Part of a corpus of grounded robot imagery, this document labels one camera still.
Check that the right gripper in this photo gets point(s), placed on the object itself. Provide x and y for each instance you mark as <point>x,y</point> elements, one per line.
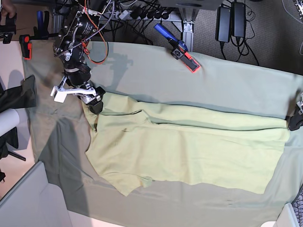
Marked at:
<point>91,95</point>

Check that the light green T-shirt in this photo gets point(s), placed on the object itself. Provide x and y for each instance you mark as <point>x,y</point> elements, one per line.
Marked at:
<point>134,143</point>

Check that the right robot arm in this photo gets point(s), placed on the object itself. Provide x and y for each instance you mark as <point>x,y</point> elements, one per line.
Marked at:
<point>69,47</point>

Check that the person hand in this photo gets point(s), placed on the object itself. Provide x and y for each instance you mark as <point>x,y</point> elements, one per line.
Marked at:
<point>8,8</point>

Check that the grey-green table cloth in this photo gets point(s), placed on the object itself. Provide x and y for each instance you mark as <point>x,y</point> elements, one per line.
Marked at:
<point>61,136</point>

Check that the dark green cloth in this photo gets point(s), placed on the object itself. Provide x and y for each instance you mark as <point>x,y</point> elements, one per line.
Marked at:
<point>23,96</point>

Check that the white cylinder roll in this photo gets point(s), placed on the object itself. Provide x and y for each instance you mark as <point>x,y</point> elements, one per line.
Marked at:
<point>9,119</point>

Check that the red black clamp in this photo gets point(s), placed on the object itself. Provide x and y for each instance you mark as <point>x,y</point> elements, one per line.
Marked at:
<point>26,46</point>

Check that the blue orange bar clamp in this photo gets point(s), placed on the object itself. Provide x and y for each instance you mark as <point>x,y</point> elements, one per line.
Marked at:
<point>179,49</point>

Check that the white plastic bin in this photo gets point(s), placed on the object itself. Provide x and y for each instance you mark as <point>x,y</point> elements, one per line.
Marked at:
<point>34,202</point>

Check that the white power strip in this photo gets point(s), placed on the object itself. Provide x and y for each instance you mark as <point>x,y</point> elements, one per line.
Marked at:
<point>155,15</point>

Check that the black power adapter brick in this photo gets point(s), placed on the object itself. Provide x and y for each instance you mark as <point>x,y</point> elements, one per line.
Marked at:
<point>223,24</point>

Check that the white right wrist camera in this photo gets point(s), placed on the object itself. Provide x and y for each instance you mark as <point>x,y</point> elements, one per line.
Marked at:
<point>59,94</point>

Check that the aluminium frame post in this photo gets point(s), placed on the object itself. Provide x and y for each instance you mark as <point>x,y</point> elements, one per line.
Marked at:
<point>188,18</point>

